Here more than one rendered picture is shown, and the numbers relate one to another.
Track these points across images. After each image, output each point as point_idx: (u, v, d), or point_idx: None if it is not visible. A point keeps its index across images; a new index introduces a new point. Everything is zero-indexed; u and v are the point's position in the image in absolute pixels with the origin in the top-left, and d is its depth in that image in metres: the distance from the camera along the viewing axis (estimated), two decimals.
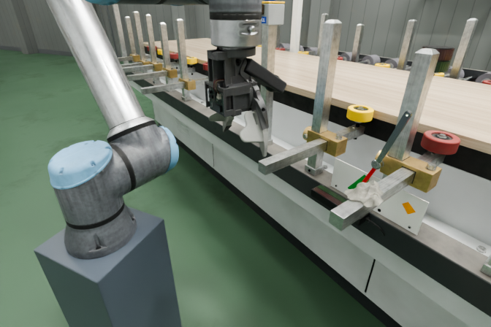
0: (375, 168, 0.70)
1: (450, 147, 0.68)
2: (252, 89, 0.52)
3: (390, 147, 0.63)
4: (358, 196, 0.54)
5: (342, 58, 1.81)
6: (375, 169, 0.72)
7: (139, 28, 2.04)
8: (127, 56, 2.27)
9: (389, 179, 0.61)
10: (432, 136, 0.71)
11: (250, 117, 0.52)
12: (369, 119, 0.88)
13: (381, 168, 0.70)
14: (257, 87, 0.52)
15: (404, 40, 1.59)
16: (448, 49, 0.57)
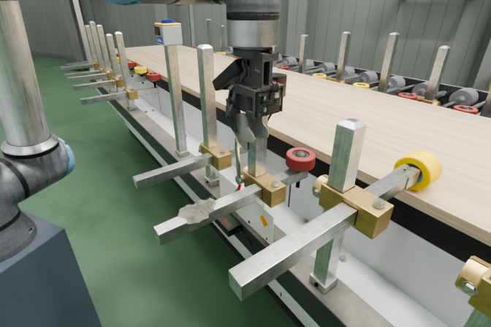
0: (238, 184, 0.76)
1: (302, 165, 0.73)
2: None
3: (239, 166, 0.69)
4: (185, 214, 0.60)
5: (287, 68, 1.86)
6: (241, 185, 0.77)
7: (96, 37, 2.10)
8: (88, 63, 2.33)
9: (231, 196, 0.66)
10: (293, 153, 0.77)
11: None
12: None
13: (242, 183, 0.75)
14: None
15: (340, 51, 1.64)
16: (277, 78, 0.63)
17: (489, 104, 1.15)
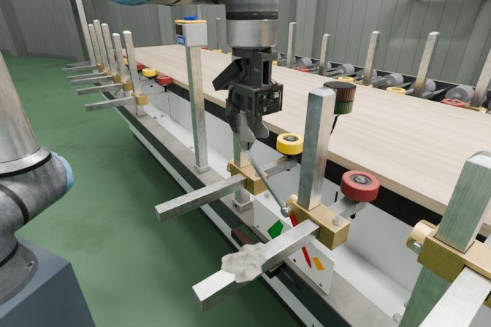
0: (288, 217, 0.61)
1: (366, 194, 0.59)
2: None
3: (267, 182, 0.60)
4: (232, 267, 0.46)
5: (307, 70, 1.72)
6: (293, 218, 0.61)
7: (101, 37, 1.96)
8: (92, 66, 2.19)
9: (283, 238, 0.52)
10: (351, 179, 0.63)
11: None
12: (298, 151, 0.80)
13: (290, 212, 0.61)
14: None
15: (368, 52, 1.51)
16: (345, 89, 0.49)
17: None
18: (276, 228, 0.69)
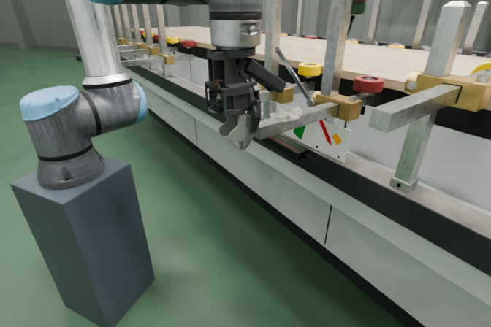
0: (313, 105, 0.78)
1: (373, 86, 0.77)
2: (252, 89, 0.52)
3: (297, 78, 0.78)
4: (278, 115, 0.63)
5: (316, 37, 1.90)
6: None
7: (126, 11, 2.13)
8: None
9: (313, 108, 0.70)
10: (362, 78, 0.80)
11: (244, 119, 0.54)
12: (316, 73, 0.97)
13: (315, 101, 0.78)
14: (257, 87, 0.52)
15: (371, 17, 1.68)
16: None
17: None
18: None
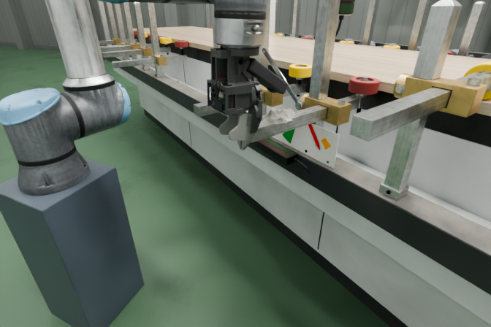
0: (301, 109, 0.76)
1: (369, 87, 0.75)
2: (254, 88, 0.52)
3: (285, 80, 0.75)
4: (271, 117, 0.62)
5: (312, 38, 1.87)
6: None
7: (119, 11, 2.11)
8: (109, 40, 2.34)
9: (306, 109, 0.69)
10: (356, 79, 0.79)
11: (245, 118, 0.54)
12: (307, 74, 0.95)
13: (303, 104, 0.76)
14: (259, 87, 0.52)
15: (367, 17, 1.66)
16: None
17: None
18: None
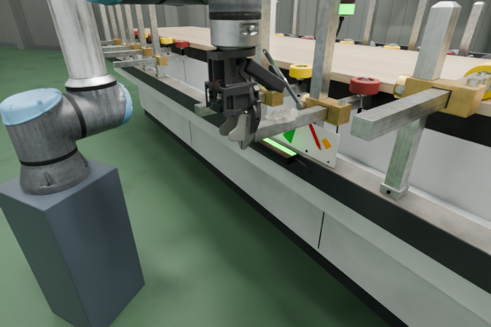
0: (302, 109, 0.76)
1: (370, 87, 0.76)
2: (252, 89, 0.52)
3: (286, 81, 0.76)
4: (274, 117, 0.63)
5: (312, 38, 1.88)
6: None
7: (120, 11, 2.11)
8: (109, 40, 2.34)
9: (309, 109, 0.69)
10: (357, 79, 0.80)
11: (244, 119, 0.54)
12: (307, 75, 0.95)
13: (304, 104, 0.76)
14: (257, 87, 0.52)
15: (367, 18, 1.66)
16: None
17: None
18: None
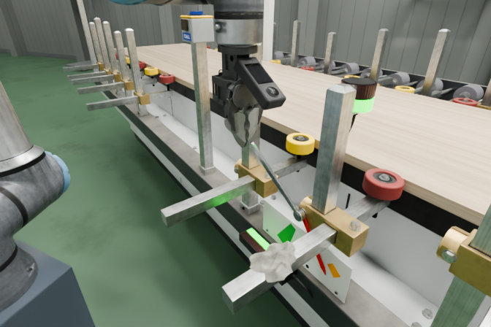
0: (301, 221, 0.58)
1: (391, 193, 0.57)
2: (230, 87, 0.53)
3: (280, 185, 0.57)
4: (261, 266, 0.44)
5: (313, 68, 1.69)
6: (307, 222, 0.58)
7: (101, 35, 1.93)
8: (93, 64, 2.16)
9: (310, 236, 0.51)
10: (374, 177, 0.61)
11: None
12: (308, 151, 0.76)
13: (304, 215, 0.57)
14: (232, 86, 0.52)
15: (375, 50, 1.47)
16: (367, 85, 0.46)
17: None
18: (288, 233, 0.66)
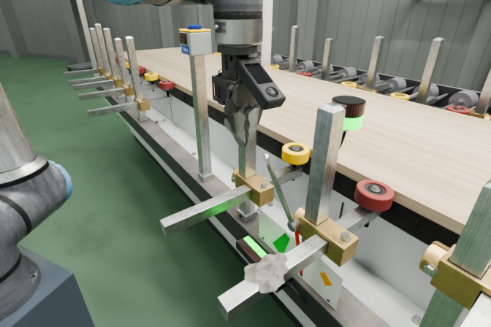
0: (294, 232, 0.60)
1: (381, 204, 0.60)
2: (230, 87, 0.53)
3: (283, 199, 0.57)
4: (255, 277, 0.47)
5: (310, 74, 1.71)
6: (298, 233, 0.61)
7: (102, 41, 1.95)
8: (93, 68, 2.18)
9: (303, 247, 0.53)
10: (365, 188, 0.63)
11: None
12: (303, 161, 0.79)
13: (297, 228, 0.60)
14: (231, 87, 0.52)
15: (371, 57, 1.50)
16: (356, 105, 0.48)
17: None
18: (282, 241, 0.68)
